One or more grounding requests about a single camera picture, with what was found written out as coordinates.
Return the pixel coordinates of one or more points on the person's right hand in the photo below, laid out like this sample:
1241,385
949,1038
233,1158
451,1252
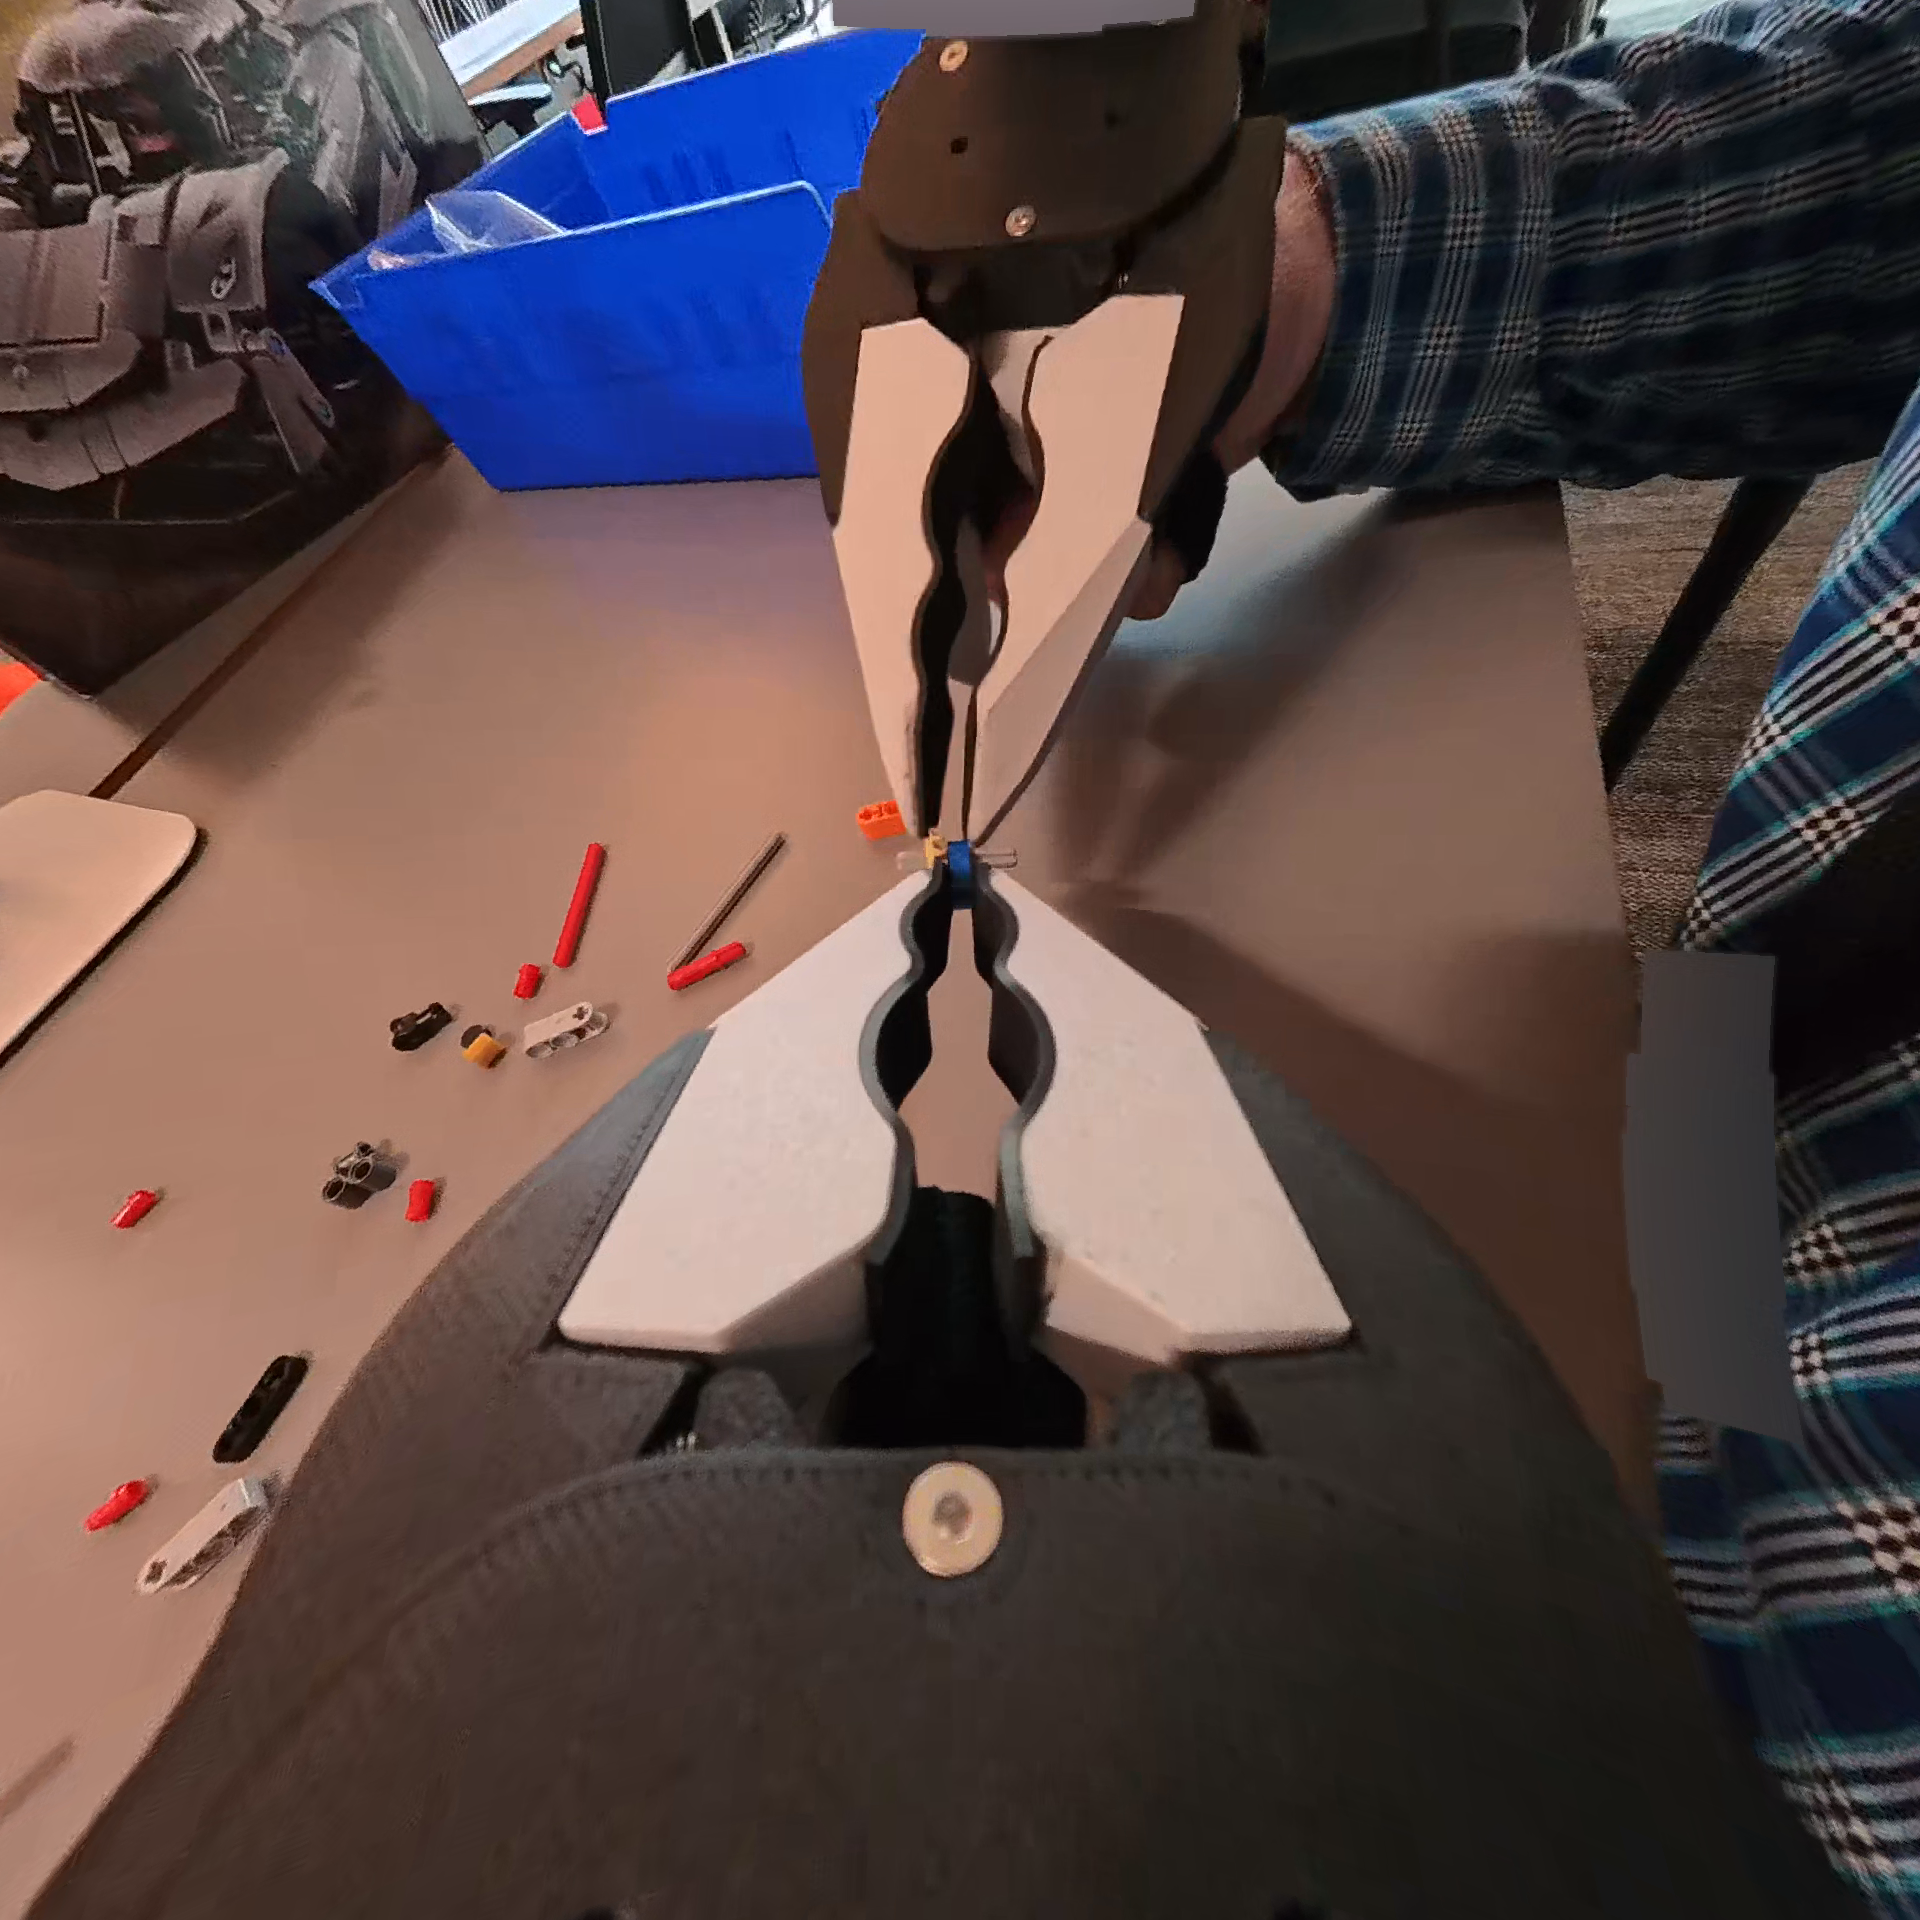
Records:
1302,300

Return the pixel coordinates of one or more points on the long red axle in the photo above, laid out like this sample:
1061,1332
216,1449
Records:
578,904

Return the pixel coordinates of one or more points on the small red piece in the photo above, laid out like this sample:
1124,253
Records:
593,115

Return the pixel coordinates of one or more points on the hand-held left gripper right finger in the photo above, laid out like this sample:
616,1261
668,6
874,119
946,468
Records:
1172,1184

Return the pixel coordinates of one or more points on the black metal leg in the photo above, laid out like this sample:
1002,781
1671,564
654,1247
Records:
1695,614

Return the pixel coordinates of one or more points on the white flat pad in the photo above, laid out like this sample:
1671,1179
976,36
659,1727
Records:
74,902

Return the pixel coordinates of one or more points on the dark printed set box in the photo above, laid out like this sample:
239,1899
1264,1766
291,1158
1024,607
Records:
149,300

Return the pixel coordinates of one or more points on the orange short beam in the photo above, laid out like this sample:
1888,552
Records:
881,818

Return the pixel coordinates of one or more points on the black short beam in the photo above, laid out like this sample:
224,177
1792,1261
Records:
261,1405

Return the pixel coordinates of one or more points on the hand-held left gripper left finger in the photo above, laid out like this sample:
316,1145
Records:
736,1184

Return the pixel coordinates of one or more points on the grey double pin connector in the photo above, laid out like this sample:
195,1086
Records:
361,1173

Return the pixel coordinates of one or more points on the red axle pin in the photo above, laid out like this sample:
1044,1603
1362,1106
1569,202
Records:
708,968
119,1508

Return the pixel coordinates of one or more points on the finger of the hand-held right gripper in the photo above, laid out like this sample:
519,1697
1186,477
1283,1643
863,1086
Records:
1100,450
894,498

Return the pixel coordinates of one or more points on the person's blue plaid shirt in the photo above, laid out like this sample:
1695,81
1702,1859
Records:
1845,1499

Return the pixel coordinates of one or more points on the blue plastic bin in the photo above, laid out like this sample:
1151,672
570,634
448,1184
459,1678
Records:
601,374
720,138

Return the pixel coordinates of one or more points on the long grey axle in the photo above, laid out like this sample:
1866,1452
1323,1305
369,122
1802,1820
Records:
728,902

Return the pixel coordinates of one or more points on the clear plastic bag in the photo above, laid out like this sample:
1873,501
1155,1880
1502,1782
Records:
478,227

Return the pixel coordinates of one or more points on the small black connector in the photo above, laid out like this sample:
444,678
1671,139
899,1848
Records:
419,1027

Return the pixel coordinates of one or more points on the small grey axle with gears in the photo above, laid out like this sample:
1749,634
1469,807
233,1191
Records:
955,867

